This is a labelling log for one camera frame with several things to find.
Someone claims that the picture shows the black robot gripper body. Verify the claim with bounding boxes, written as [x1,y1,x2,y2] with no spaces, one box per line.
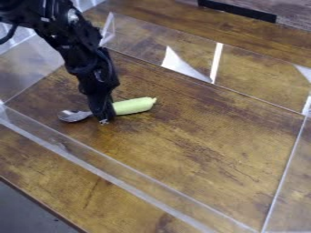
[65,46,119,100]

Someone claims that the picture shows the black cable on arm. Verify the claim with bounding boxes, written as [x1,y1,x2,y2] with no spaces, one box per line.
[0,23,21,46]

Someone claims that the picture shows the green handled metal spoon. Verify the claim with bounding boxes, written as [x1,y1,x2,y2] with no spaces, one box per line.
[58,96,157,123]

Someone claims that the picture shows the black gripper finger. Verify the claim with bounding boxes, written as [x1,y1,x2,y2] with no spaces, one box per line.
[89,94,117,124]

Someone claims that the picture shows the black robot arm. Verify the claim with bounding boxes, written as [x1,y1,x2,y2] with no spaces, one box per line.
[0,0,119,123]

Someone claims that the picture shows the black bar in background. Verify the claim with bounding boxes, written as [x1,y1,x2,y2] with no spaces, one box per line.
[197,0,278,23]

